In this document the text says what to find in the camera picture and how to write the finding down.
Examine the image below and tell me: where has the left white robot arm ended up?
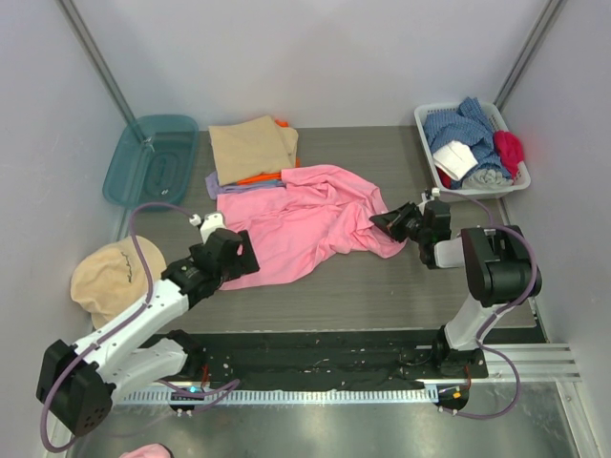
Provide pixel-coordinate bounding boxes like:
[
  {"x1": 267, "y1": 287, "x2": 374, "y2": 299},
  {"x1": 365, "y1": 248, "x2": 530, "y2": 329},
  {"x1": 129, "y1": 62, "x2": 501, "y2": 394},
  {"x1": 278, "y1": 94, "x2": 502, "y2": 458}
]
[{"x1": 35, "y1": 227, "x2": 260, "y2": 437}]

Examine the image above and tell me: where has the pink cloth at bottom edge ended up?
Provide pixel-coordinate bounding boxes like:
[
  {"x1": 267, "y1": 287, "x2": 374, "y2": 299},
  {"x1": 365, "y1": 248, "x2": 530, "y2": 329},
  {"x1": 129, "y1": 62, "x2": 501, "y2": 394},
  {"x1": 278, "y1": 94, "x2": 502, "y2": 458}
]
[{"x1": 119, "y1": 444, "x2": 173, "y2": 458}]

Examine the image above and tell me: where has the blue checked shirt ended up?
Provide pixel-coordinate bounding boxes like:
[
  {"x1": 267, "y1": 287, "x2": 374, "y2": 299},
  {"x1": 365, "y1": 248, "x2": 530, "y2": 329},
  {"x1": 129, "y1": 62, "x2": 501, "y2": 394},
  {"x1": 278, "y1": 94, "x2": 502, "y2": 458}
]
[{"x1": 424, "y1": 97, "x2": 511, "y2": 183}]

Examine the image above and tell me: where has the teal t shirt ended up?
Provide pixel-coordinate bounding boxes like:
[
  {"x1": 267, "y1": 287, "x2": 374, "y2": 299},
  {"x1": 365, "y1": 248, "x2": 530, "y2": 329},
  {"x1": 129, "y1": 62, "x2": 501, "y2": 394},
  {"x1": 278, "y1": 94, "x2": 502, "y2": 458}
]
[{"x1": 225, "y1": 179, "x2": 284, "y2": 191}]

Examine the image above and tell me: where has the pink t shirt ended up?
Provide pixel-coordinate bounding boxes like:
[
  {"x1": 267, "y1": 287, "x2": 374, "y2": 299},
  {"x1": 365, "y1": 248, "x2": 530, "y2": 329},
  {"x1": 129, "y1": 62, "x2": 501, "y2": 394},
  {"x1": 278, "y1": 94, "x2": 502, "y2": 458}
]
[{"x1": 217, "y1": 165, "x2": 405, "y2": 291}]

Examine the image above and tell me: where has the white cloth in basket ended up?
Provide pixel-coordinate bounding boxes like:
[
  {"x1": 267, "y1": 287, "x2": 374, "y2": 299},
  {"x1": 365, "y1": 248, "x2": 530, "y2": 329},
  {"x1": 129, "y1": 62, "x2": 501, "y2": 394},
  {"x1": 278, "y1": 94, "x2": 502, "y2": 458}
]
[{"x1": 432, "y1": 140, "x2": 478, "y2": 181}]

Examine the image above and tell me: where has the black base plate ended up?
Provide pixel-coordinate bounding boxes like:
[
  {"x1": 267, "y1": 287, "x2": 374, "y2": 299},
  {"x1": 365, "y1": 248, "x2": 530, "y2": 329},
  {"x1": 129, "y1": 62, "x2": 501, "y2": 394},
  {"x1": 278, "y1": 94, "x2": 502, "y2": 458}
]
[{"x1": 168, "y1": 330, "x2": 489, "y2": 392}]

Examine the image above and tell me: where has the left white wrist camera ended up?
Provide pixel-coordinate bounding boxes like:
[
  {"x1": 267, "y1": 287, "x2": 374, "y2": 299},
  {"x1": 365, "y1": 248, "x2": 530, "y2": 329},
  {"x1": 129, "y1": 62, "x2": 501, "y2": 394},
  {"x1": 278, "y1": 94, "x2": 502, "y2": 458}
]
[{"x1": 189, "y1": 212, "x2": 226, "y2": 243}]

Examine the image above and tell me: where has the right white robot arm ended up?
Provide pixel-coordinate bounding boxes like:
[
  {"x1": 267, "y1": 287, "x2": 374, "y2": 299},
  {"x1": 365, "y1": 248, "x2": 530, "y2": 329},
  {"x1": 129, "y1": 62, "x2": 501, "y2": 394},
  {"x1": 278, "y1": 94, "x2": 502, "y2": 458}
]
[{"x1": 369, "y1": 198, "x2": 542, "y2": 377}]

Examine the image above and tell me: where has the white slotted cable duct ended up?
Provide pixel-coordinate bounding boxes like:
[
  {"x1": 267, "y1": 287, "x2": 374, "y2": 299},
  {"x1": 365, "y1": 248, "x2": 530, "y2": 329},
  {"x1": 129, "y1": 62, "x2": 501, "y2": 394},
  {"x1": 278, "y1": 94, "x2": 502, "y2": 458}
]
[{"x1": 118, "y1": 385, "x2": 438, "y2": 408}]

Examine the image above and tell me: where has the aluminium rail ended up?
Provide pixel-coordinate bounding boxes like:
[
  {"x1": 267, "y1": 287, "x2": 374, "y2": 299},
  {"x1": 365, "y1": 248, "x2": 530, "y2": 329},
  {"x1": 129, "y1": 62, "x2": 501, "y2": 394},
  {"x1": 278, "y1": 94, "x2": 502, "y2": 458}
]
[{"x1": 484, "y1": 343, "x2": 581, "y2": 383}]

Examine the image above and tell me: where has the lavender t shirt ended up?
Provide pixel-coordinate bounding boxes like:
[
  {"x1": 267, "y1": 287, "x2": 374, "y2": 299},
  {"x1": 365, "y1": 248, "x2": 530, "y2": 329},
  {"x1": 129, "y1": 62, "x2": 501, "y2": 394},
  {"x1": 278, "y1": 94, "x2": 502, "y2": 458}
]
[{"x1": 205, "y1": 172, "x2": 268, "y2": 200}]

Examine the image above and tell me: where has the orange t shirt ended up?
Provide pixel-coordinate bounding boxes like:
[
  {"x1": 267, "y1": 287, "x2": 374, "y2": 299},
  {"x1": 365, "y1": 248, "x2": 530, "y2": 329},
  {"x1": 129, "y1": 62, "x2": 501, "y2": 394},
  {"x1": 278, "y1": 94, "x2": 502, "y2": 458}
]
[{"x1": 237, "y1": 118, "x2": 301, "y2": 183}]

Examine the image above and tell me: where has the right aluminium frame post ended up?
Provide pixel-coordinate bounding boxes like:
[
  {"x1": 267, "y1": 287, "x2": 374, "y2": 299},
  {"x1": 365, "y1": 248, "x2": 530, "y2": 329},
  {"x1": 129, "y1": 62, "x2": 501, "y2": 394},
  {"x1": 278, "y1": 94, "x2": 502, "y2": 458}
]
[{"x1": 494, "y1": 0, "x2": 568, "y2": 111}]

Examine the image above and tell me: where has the aluminium frame post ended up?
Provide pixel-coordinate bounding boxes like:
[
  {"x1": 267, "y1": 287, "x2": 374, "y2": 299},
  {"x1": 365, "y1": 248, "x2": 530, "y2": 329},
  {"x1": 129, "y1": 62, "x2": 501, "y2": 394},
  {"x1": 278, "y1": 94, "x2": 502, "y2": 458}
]
[
  {"x1": 56, "y1": 0, "x2": 136, "y2": 124},
  {"x1": 494, "y1": 0, "x2": 568, "y2": 111}
]

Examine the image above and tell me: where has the left aluminium frame post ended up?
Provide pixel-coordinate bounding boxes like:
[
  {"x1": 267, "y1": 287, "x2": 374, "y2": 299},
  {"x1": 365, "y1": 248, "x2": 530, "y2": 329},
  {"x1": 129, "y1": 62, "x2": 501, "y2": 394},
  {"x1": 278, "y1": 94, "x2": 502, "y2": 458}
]
[{"x1": 56, "y1": 0, "x2": 136, "y2": 124}]

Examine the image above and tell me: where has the grey cloth in basket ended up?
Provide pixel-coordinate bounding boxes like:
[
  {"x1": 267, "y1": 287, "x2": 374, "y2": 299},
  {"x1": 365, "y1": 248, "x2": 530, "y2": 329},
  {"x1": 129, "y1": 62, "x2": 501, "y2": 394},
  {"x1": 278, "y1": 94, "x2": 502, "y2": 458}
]
[{"x1": 461, "y1": 168, "x2": 514, "y2": 191}]

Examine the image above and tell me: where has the red cloth in basket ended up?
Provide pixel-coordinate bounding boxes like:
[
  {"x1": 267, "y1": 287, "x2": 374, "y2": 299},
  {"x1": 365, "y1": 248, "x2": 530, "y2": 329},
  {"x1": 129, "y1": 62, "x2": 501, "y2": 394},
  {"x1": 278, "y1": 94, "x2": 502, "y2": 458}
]
[{"x1": 436, "y1": 168, "x2": 452, "y2": 189}]

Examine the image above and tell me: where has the magenta cloth in basket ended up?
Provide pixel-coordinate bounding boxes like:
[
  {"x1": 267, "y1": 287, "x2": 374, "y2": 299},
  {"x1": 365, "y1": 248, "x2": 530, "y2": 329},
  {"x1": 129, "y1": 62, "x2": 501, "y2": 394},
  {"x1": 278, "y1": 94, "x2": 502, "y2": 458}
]
[{"x1": 493, "y1": 131, "x2": 525, "y2": 178}]

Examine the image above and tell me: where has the beige t shirt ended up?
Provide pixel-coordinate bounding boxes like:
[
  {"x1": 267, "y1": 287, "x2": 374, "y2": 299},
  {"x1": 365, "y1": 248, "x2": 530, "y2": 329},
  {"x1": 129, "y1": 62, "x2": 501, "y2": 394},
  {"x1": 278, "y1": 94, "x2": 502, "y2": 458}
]
[{"x1": 208, "y1": 115, "x2": 299, "y2": 185}]

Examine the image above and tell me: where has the teal plastic bin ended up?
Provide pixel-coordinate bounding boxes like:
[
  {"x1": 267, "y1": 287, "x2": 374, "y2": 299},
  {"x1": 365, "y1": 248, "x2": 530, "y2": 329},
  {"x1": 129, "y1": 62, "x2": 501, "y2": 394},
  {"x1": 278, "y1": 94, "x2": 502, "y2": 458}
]
[{"x1": 102, "y1": 114, "x2": 200, "y2": 209}]

